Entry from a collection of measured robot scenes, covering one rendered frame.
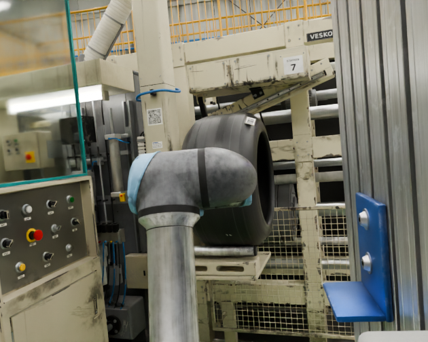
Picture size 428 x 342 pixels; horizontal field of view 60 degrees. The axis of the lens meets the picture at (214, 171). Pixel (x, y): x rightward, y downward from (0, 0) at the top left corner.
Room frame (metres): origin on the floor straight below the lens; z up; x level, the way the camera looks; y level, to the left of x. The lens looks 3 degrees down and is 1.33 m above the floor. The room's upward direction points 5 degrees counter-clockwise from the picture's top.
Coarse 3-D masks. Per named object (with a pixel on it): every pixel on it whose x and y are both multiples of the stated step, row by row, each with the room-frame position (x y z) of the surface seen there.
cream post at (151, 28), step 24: (144, 0) 1.72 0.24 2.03; (144, 24) 1.73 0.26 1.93; (168, 24) 1.81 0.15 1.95; (144, 48) 1.73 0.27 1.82; (168, 48) 1.79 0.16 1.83; (144, 72) 1.73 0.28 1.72; (168, 72) 1.76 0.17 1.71; (144, 96) 1.74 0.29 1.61; (168, 96) 1.74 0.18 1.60; (144, 120) 1.74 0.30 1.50; (168, 120) 1.71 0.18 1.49; (168, 144) 1.71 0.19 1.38
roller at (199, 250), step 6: (198, 246) 1.61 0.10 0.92; (204, 246) 1.60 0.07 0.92; (210, 246) 1.59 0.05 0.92; (216, 246) 1.58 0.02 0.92; (222, 246) 1.57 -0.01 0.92; (228, 246) 1.57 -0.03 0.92; (234, 246) 1.56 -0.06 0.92; (240, 246) 1.55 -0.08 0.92; (246, 246) 1.54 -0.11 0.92; (252, 246) 1.53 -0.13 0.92; (198, 252) 1.59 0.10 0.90; (204, 252) 1.59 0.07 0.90; (210, 252) 1.58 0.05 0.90; (216, 252) 1.57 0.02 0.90; (222, 252) 1.56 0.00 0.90; (228, 252) 1.55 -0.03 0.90; (234, 252) 1.54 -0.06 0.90; (240, 252) 1.54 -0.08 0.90; (246, 252) 1.53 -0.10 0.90; (252, 252) 1.52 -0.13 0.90
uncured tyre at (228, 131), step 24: (216, 120) 1.58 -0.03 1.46; (240, 120) 1.53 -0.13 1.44; (192, 144) 1.50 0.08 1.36; (216, 144) 1.46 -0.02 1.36; (240, 144) 1.44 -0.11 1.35; (264, 144) 1.80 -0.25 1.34; (264, 168) 1.93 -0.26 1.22; (264, 192) 1.92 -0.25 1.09; (216, 216) 1.44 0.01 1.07; (240, 216) 1.42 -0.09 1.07; (264, 216) 1.84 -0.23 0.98; (216, 240) 1.54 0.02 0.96; (240, 240) 1.51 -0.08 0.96
